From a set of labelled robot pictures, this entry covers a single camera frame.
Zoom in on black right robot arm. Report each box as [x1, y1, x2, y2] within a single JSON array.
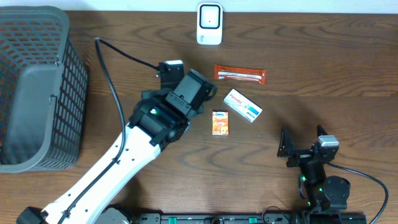
[[277, 125, 351, 213]]

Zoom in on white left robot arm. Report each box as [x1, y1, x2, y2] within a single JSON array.
[[16, 70, 217, 224]]

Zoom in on white Panadol medicine box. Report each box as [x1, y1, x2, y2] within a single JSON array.
[[224, 89, 262, 123]]

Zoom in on white barcode scanner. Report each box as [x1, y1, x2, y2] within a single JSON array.
[[197, 2, 223, 45]]

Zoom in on black left camera cable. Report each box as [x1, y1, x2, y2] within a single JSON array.
[[94, 37, 161, 156]]

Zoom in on orange snack packet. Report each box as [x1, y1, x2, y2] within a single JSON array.
[[214, 64, 266, 85]]

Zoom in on orange Kleenex tissue pack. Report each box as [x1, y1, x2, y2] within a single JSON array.
[[212, 111, 229, 136]]

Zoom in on grey plastic basket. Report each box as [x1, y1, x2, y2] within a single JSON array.
[[1, 6, 88, 173]]

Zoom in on black camera cable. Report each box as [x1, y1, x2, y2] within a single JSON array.
[[325, 161, 389, 224], [94, 37, 161, 156]]

